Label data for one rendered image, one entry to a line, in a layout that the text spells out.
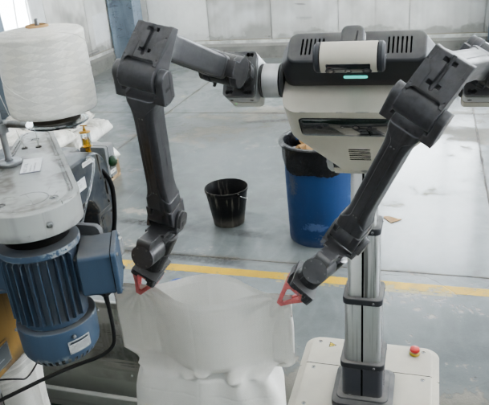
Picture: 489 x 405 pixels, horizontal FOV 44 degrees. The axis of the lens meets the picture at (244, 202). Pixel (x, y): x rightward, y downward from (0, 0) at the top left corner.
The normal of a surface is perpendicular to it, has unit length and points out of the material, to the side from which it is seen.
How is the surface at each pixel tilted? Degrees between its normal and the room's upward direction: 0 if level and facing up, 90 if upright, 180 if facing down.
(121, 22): 90
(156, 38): 48
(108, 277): 90
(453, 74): 61
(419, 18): 90
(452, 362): 0
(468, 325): 0
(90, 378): 90
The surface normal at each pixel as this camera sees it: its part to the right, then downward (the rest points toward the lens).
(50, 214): 0.66, 0.28
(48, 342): 0.05, 0.43
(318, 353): -0.07, -0.91
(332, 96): -0.24, -0.44
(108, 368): -0.28, 0.41
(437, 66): -0.29, -0.07
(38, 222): 0.45, 0.34
